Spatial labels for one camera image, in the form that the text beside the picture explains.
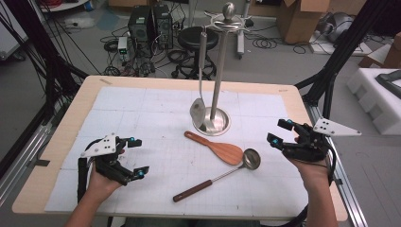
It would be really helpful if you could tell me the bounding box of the open cardboard box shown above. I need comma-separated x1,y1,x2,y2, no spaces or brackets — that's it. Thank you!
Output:
276,0,333,44

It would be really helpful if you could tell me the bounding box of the brown cardboard box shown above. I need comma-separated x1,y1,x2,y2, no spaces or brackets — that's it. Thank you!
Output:
358,31,401,70

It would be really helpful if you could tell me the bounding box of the small grey power supply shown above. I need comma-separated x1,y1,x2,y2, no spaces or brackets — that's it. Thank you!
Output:
116,36,131,62

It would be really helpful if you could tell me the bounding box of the white grid mat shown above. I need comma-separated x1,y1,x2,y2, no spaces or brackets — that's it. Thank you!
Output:
44,85,310,220

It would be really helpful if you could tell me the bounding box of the dark curved part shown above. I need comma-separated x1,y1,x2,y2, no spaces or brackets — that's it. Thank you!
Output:
375,69,401,99

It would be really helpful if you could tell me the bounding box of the black computer tower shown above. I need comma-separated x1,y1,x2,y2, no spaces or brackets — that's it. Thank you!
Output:
152,4,175,50
127,5,152,44

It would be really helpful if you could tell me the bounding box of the aluminium rail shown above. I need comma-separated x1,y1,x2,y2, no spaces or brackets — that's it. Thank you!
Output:
0,122,53,206
304,103,369,227

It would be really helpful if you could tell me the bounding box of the black sleeved gripper cable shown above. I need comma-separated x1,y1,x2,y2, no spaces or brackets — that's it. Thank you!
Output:
77,139,102,204

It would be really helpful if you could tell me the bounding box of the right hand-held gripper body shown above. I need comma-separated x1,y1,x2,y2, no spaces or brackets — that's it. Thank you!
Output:
281,116,363,164

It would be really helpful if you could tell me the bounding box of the grey round appliance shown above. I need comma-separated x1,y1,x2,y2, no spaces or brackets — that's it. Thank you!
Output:
317,11,355,44

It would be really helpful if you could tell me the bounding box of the person's right hand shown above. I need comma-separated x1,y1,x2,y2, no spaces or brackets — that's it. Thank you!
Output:
286,157,332,187

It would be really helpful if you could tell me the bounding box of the person's left hand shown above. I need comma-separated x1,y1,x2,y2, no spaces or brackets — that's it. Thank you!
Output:
84,162,124,203

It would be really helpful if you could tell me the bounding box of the white foam block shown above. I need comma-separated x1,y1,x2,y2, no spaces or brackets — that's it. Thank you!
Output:
345,67,401,137

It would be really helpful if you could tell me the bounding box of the wooden rice spatula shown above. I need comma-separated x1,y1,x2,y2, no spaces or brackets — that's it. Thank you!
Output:
183,130,245,166

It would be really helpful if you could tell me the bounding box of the steel ladle with wooden handle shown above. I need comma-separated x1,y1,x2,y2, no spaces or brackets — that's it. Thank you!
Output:
172,148,262,203

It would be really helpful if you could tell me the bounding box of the metal serving spoon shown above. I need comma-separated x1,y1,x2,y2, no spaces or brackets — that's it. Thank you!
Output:
189,26,209,128

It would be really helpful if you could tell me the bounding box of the black round stool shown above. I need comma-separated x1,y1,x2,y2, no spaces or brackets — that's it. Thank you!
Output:
170,26,221,80

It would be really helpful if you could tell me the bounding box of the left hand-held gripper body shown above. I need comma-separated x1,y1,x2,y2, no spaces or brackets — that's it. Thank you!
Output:
79,132,135,187

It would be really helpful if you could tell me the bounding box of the steel utensil stand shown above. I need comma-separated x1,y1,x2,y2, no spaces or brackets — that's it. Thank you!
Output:
191,2,253,137

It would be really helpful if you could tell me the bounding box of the black frame strut with cables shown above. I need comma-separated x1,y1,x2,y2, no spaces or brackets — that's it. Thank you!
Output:
0,0,90,127

